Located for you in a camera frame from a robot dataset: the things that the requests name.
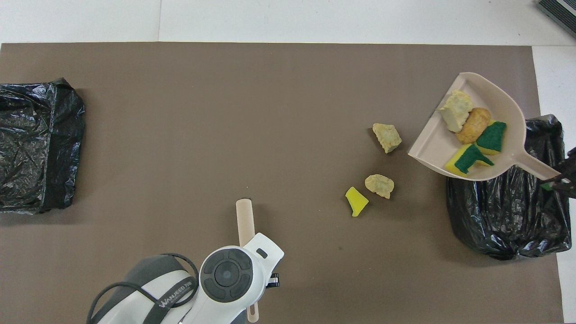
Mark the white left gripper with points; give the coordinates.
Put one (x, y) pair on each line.
(271, 260)

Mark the beige plastic hand brush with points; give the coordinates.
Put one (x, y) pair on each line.
(245, 220)

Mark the green yellow trapezoid sponge piece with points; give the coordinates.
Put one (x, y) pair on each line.
(492, 137)

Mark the green yellow notched sponge piece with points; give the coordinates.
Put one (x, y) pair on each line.
(470, 157)

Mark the brown bread roll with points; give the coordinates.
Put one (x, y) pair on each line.
(472, 126)

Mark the yellow sponge wedge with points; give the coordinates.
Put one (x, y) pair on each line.
(356, 201)

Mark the orange striped bread piece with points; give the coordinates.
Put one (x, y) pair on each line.
(456, 112)

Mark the beige plastic dustpan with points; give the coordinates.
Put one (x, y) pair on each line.
(436, 144)

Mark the rounded pale foam chunk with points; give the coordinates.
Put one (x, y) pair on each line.
(379, 185)

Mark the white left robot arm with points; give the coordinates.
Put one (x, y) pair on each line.
(225, 274)

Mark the black bag lined bin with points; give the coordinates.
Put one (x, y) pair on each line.
(504, 216)
(27, 135)

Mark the grey ribbed device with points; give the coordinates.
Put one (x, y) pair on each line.
(562, 11)

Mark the brown paper table mat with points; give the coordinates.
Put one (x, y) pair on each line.
(180, 135)

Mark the angular pale foam chunk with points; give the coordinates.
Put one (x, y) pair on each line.
(386, 137)

